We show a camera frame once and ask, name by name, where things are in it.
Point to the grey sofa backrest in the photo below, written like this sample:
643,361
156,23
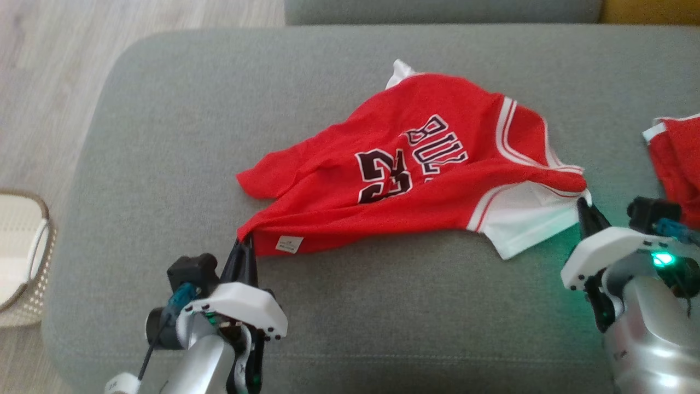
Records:
437,11

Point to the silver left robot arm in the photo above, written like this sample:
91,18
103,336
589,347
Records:
202,361

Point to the red Bulls 23 jersey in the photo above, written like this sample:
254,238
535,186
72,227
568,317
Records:
328,180

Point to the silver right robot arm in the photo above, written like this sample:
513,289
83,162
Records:
651,334

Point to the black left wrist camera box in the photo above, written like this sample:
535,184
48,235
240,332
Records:
191,273

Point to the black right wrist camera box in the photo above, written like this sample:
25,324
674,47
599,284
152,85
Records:
653,213

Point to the beige woven laundry basket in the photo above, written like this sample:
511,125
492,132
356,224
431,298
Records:
22,246

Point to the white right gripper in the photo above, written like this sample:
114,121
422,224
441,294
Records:
607,249

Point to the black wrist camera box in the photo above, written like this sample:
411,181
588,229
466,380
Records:
191,273
653,213

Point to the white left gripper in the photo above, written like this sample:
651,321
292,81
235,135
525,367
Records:
240,306

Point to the red jersey with white trim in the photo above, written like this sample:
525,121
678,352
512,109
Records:
683,158

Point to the grey fabric sofa seat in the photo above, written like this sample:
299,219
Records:
191,137

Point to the yellow cushion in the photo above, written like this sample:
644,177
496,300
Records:
651,11

